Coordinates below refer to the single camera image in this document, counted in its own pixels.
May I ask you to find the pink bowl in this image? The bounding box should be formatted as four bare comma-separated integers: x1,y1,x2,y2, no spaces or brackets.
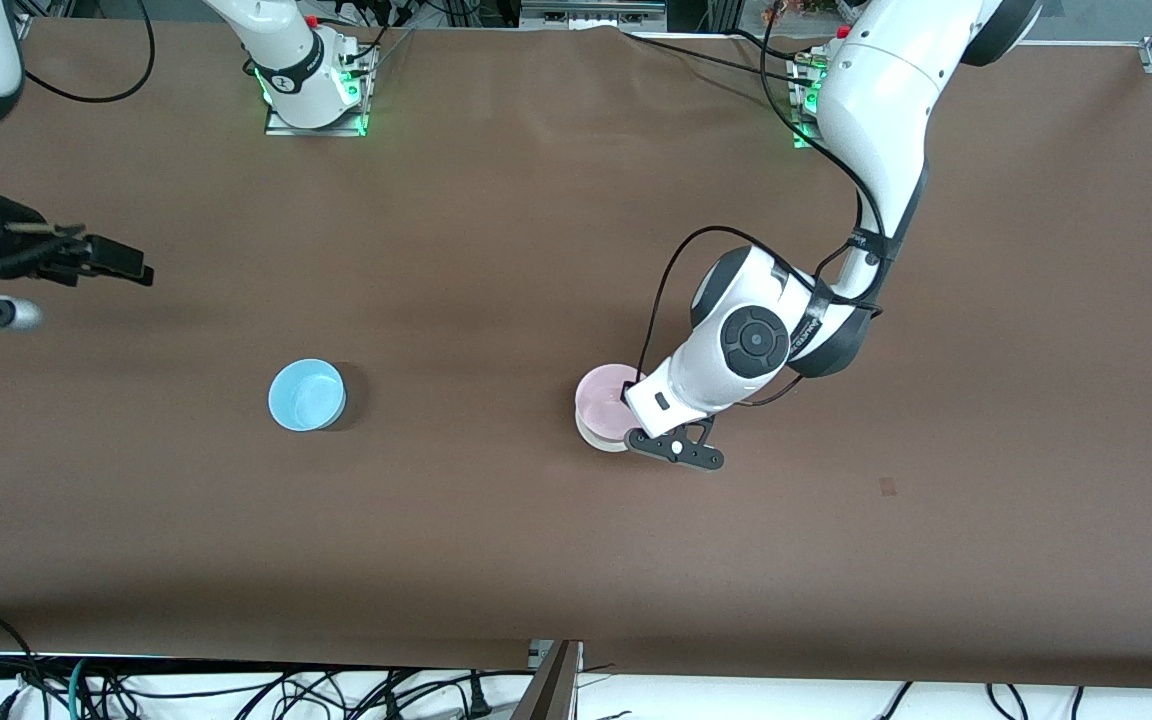
575,364,649,441

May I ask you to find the blue bowl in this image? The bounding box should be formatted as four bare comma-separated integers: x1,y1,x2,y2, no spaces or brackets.
268,358,347,433

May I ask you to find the white bowl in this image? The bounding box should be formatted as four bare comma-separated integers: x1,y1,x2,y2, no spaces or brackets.
576,415,633,453

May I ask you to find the brown table cover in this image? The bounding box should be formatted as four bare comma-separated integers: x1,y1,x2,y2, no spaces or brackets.
0,18,1152,691

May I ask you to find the orange background object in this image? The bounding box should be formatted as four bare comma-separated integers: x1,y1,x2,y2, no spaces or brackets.
762,0,837,28

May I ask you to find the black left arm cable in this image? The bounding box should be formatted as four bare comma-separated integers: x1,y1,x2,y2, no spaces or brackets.
639,0,889,407

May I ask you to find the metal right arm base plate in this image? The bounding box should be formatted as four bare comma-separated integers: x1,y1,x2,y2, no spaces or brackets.
264,40,379,138

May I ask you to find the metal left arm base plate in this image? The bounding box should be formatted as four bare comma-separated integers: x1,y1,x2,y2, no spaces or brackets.
789,50,837,151

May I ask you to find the aluminium profile post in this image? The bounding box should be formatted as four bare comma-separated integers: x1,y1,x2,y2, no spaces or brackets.
511,640,585,720

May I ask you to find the black base cable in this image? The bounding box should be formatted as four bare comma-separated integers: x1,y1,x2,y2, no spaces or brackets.
624,33,817,89
724,28,825,65

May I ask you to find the aluminium frame rail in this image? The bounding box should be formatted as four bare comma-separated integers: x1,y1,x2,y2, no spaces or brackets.
521,0,667,31

